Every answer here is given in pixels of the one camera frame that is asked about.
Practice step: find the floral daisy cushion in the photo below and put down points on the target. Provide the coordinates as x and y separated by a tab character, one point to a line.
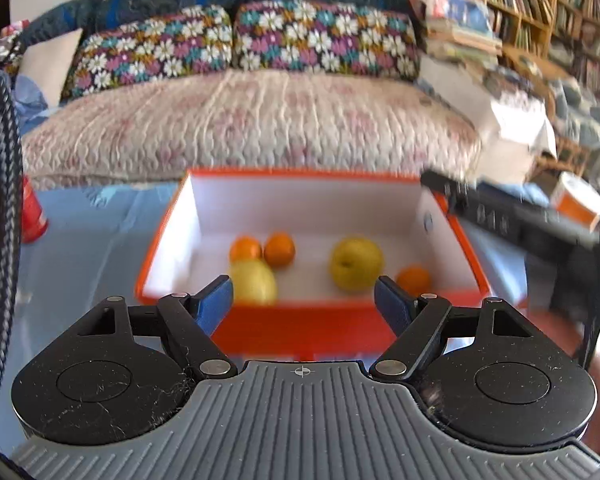
150	55
325	40

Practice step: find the light blue tablecloth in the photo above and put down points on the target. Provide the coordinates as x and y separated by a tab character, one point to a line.
90	260

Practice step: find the wooden bookshelf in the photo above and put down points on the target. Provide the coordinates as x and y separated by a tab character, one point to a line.
555	5

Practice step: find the white pillow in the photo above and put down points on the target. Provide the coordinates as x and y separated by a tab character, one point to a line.
50	67

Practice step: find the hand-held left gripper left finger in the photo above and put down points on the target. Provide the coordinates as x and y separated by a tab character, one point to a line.
217	301

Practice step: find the wicker chair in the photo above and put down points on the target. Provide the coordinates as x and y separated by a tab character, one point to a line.
565	152

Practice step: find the stack of books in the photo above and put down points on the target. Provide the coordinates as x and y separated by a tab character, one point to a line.
460	20

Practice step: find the pink floral quilted cover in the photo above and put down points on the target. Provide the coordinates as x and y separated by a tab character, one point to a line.
255	125

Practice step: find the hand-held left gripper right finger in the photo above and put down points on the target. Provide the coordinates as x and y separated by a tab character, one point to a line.
392	301

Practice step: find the crumpled blue sheet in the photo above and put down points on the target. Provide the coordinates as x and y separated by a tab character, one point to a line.
30	102

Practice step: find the orange cardboard box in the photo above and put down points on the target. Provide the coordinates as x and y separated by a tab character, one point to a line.
305	330

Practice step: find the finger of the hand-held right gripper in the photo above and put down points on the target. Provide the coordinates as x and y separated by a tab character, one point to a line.
447	191

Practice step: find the patterned clothes pile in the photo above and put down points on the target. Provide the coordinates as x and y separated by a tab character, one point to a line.
2	42

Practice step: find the blue white chair cushion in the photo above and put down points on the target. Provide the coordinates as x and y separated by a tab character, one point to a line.
580	105

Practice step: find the small orange mandarin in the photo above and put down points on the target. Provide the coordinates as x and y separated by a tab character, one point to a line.
245	249
279	250
414	280

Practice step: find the red drink can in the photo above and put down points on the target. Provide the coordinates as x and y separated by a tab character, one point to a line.
30	210

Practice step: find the white sofa armrest cover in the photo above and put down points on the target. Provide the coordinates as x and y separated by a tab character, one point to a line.
452	90

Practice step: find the yellow apple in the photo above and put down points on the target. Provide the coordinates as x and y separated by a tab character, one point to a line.
356	265

